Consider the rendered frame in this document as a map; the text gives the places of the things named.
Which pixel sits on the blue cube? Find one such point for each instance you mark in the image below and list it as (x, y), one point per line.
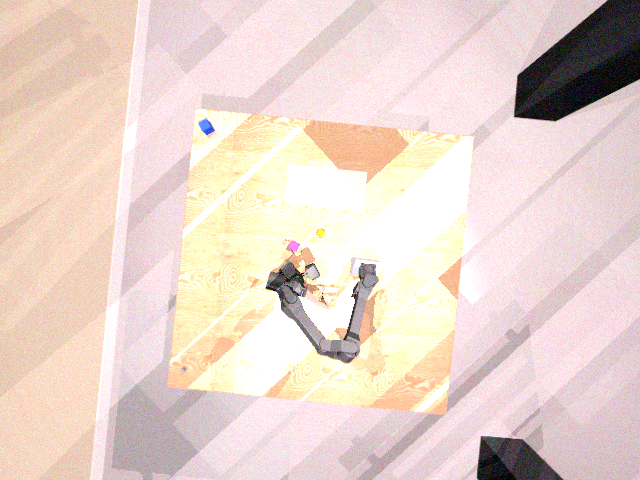
(206, 126)

